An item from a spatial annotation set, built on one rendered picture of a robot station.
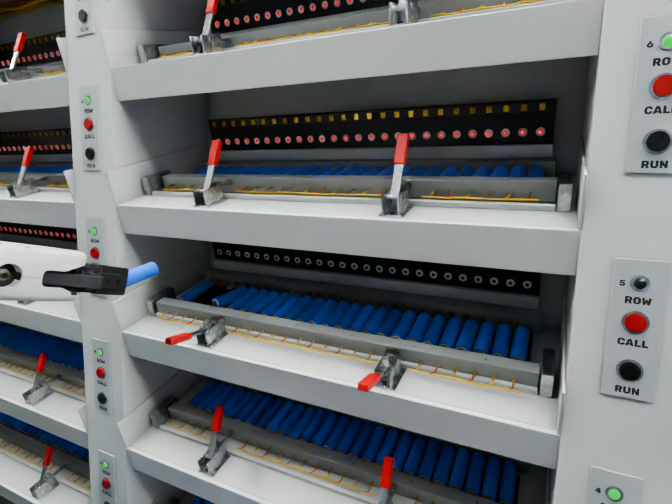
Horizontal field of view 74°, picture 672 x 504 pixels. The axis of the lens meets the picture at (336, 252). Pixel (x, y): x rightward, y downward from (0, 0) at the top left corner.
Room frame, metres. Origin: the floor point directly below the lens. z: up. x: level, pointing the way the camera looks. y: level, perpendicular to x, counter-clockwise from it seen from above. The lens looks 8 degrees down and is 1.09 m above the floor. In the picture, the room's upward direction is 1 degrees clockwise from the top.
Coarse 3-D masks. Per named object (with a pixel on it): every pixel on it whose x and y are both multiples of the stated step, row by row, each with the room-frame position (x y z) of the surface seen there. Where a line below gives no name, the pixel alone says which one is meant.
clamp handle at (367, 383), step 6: (384, 360) 0.48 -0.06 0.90; (384, 366) 0.48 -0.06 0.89; (378, 372) 0.46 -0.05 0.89; (384, 372) 0.46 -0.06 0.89; (366, 378) 0.43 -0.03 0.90; (372, 378) 0.44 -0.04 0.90; (378, 378) 0.44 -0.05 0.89; (360, 384) 0.42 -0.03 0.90; (366, 384) 0.42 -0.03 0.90; (372, 384) 0.43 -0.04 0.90; (360, 390) 0.42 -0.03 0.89; (366, 390) 0.42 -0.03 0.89
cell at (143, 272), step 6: (144, 264) 0.55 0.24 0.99; (150, 264) 0.55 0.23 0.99; (132, 270) 0.53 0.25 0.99; (138, 270) 0.53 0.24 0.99; (144, 270) 0.54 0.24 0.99; (150, 270) 0.54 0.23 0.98; (156, 270) 0.55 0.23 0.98; (132, 276) 0.52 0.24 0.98; (138, 276) 0.53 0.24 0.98; (144, 276) 0.54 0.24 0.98; (150, 276) 0.55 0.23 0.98; (132, 282) 0.52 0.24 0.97
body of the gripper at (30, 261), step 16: (0, 256) 0.36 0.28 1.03; (16, 256) 0.37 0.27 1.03; (32, 256) 0.38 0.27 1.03; (48, 256) 0.39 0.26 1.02; (64, 256) 0.41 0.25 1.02; (80, 256) 0.42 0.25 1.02; (0, 272) 0.36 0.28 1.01; (16, 272) 0.38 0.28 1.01; (32, 272) 0.38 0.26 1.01; (64, 272) 0.42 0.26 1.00; (0, 288) 0.36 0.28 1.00; (16, 288) 0.37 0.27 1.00; (32, 288) 0.38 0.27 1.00; (48, 288) 0.39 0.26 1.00
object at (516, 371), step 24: (168, 312) 0.68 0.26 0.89; (192, 312) 0.66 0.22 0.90; (216, 312) 0.64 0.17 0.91; (240, 312) 0.63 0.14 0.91; (288, 336) 0.58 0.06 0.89; (312, 336) 0.56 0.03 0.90; (336, 336) 0.55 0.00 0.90; (360, 336) 0.54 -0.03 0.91; (384, 336) 0.53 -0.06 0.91; (408, 360) 0.51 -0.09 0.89; (432, 360) 0.49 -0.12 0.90; (456, 360) 0.48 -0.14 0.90; (480, 360) 0.47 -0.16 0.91; (504, 360) 0.47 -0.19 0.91; (480, 384) 0.45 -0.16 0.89; (528, 384) 0.45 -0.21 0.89
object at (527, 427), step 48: (144, 288) 0.69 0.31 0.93; (192, 288) 0.78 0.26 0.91; (384, 288) 0.65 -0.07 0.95; (432, 288) 0.62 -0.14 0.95; (144, 336) 0.63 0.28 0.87; (240, 336) 0.61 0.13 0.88; (240, 384) 0.57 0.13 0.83; (288, 384) 0.53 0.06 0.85; (336, 384) 0.49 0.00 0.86; (432, 384) 0.47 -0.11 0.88; (432, 432) 0.45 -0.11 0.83; (480, 432) 0.43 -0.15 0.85; (528, 432) 0.40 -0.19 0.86
